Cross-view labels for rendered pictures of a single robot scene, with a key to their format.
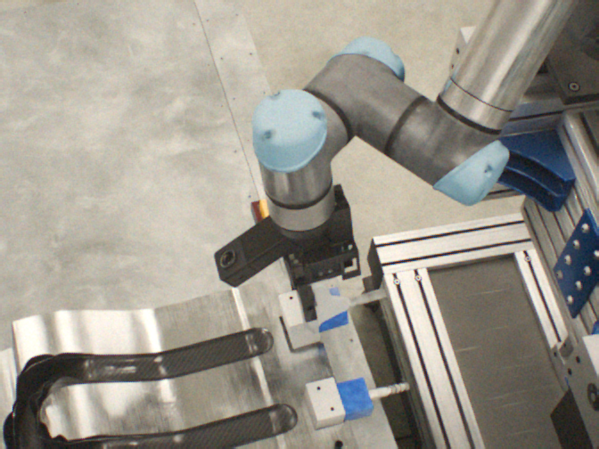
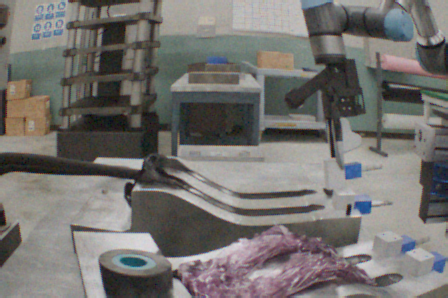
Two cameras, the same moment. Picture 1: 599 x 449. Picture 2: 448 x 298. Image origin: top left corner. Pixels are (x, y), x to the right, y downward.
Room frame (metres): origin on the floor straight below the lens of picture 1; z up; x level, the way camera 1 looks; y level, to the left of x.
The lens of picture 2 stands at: (-0.40, -0.23, 1.15)
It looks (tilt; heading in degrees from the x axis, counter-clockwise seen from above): 10 degrees down; 23
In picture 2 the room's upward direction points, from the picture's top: 1 degrees clockwise
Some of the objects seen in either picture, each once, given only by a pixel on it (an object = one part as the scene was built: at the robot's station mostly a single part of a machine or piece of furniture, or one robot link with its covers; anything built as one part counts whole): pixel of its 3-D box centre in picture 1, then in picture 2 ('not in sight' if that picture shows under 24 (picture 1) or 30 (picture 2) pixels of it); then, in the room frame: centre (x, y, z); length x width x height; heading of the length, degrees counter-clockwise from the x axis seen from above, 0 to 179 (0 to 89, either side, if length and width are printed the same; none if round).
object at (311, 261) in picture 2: not in sight; (281, 264); (0.22, -0.05, 0.90); 0.26 x 0.18 x 0.08; 131
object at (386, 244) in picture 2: not in sight; (405, 245); (0.43, -0.22, 0.86); 0.13 x 0.05 x 0.05; 131
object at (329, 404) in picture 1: (359, 397); (364, 204); (0.56, -0.10, 0.89); 0.13 x 0.05 x 0.05; 113
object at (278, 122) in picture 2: not in sight; (288, 101); (6.36, 1.81, 0.47); 1.10 x 0.52 x 0.94; 121
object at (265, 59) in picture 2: not in sight; (275, 62); (6.30, 1.96, 0.94); 0.41 x 0.33 x 0.29; 121
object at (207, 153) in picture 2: not in sight; (220, 161); (3.55, 1.47, 0.28); 0.61 x 0.41 x 0.15; 113
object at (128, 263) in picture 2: not in sight; (135, 275); (0.04, 0.05, 0.93); 0.08 x 0.08 x 0.04
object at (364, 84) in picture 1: (363, 97); (355, 20); (0.75, -0.05, 1.24); 0.11 x 0.11 x 0.08; 59
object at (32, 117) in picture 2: not in sight; (27, 106); (5.06, 5.26, 0.42); 0.86 x 0.33 x 0.83; 113
